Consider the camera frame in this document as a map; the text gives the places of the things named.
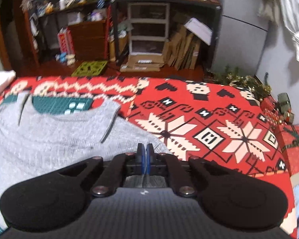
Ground beige hanging bag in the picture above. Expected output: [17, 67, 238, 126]
[258, 0, 280, 25]

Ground green plastic crate lid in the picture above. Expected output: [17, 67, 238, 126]
[71, 61, 108, 77]

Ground silver refrigerator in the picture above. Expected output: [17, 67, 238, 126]
[211, 0, 269, 75]

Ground green cutting mat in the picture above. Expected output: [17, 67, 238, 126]
[0, 94, 94, 115]

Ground white box on cardboard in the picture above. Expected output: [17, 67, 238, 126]
[184, 18, 213, 45]

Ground red boxed packages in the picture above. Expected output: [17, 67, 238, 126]
[58, 28, 75, 55]

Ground grey polo shirt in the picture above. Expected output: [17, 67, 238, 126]
[0, 93, 168, 229]

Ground dark wooden drawer cabinet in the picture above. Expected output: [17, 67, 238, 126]
[68, 20, 107, 61]

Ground christmas garland with lights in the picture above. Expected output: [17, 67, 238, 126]
[206, 65, 272, 99]

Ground large red gift box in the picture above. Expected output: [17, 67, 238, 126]
[274, 125, 299, 176]

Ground red patterned christmas tablecloth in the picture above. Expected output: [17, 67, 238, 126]
[0, 77, 297, 238]

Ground white drawer shelf unit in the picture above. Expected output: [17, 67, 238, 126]
[127, 2, 169, 55]

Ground leaning cardboard sheets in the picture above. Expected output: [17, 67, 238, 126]
[163, 24, 201, 70]

